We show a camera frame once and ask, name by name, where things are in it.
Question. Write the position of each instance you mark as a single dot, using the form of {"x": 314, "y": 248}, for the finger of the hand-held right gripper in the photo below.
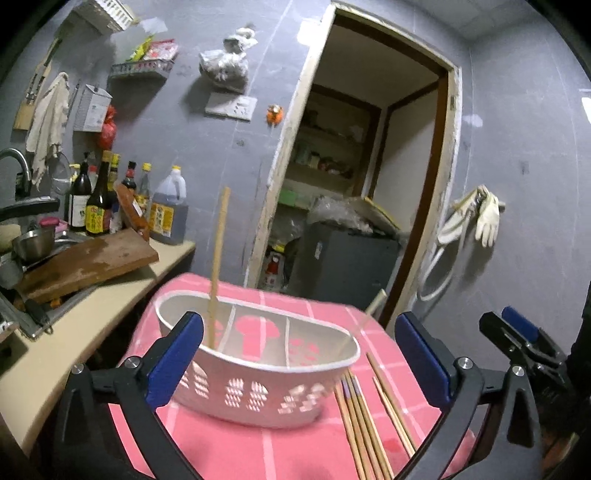
{"x": 519, "y": 321}
{"x": 501, "y": 334}

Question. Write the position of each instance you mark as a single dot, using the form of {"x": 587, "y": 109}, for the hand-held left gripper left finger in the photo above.
{"x": 173, "y": 360}

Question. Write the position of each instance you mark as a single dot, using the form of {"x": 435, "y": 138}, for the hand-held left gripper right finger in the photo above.
{"x": 425, "y": 360}

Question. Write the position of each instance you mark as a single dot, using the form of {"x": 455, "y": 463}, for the wooden chopstick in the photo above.
{"x": 376, "y": 427}
{"x": 220, "y": 240}
{"x": 356, "y": 429}
{"x": 392, "y": 417}
{"x": 376, "y": 304}
{"x": 390, "y": 399}
{"x": 364, "y": 431}
{"x": 348, "y": 429}
{"x": 371, "y": 431}

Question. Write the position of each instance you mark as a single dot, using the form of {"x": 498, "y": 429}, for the white perforated utensil basket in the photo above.
{"x": 258, "y": 383}

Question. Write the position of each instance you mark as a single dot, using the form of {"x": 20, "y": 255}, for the beige kitchen counter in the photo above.
{"x": 69, "y": 341}

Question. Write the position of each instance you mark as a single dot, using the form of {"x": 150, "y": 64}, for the cream rubber glove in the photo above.
{"x": 489, "y": 217}

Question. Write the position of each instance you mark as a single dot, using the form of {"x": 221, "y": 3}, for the dark grey cabinet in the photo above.
{"x": 346, "y": 263}

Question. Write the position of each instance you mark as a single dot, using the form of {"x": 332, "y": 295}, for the wooden cutting board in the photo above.
{"x": 92, "y": 263}

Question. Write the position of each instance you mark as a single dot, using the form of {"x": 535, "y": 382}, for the red and white bottle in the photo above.
{"x": 273, "y": 272}

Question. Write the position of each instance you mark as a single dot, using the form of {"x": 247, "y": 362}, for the pink checked tablecloth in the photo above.
{"x": 277, "y": 450}

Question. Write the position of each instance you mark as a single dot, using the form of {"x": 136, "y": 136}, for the large soy sauce jug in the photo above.
{"x": 168, "y": 217}

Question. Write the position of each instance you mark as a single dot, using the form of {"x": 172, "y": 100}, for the yellow edged board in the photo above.
{"x": 383, "y": 214}

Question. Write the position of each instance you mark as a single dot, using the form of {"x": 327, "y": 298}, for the brown food packet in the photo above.
{"x": 134, "y": 212}

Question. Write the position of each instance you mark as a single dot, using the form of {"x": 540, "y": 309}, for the dark bottle yellow label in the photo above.
{"x": 97, "y": 217}

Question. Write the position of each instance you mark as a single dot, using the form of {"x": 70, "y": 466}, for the steel sink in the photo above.
{"x": 14, "y": 314}

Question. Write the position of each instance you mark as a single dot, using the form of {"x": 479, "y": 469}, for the crumpled clear plastic bag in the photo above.
{"x": 332, "y": 210}

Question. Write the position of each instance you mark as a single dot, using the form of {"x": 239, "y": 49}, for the clear bottle yellow cap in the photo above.
{"x": 145, "y": 184}

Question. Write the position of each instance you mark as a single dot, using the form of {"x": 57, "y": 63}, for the pink plastic container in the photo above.
{"x": 55, "y": 225}

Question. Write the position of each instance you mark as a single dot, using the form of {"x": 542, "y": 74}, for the steel bowl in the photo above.
{"x": 34, "y": 244}

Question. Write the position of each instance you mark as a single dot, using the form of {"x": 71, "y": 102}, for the dark bottle white label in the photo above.
{"x": 79, "y": 203}

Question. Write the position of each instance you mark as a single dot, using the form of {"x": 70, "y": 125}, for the dark bottle red cap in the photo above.
{"x": 129, "y": 180}

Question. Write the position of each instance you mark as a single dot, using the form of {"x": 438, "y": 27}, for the yellow capped bottle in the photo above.
{"x": 114, "y": 175}

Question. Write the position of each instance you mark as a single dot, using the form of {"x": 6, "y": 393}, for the pantry shelf unit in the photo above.
{"x": 323, "y": 177}

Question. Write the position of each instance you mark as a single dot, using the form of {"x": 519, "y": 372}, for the metal strainer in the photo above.
{"x": 60, "y": 180}

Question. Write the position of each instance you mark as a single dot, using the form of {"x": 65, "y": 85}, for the red plastic bag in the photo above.
{"x": 108, "y": 134}

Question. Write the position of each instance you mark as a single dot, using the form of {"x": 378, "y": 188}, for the steel faucet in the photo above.
{"x": 21, "y": 161}

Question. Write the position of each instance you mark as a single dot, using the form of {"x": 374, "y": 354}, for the white hanging towel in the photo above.
{"x": 48, "y": 120}

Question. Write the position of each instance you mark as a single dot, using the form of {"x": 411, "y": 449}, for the clear hanging plastic bag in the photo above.
{"x": 226, "y": 64}

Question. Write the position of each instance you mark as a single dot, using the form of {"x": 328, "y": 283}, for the red snack packet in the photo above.
{"x": 161, "y": 50}

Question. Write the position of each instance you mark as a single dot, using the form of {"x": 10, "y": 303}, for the yellow snack packet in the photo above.
{"x": 142, "y": 48}

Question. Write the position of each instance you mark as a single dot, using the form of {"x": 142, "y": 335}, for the white slatted basket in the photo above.
{"x": 108, "y": 11}

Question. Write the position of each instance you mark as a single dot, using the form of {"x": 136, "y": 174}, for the grey wall socket plate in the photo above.
{"x": 231, "y": 106}

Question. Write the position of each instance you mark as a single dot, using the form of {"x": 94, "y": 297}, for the white wall box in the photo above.
{"x": 92, "y": 110}

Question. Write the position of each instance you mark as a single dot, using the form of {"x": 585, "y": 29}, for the orange wall hook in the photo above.
{"x": 274, "y": 114}

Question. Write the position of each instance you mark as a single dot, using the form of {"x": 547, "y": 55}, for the white wall rack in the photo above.
{"x": 138, "y": 68}

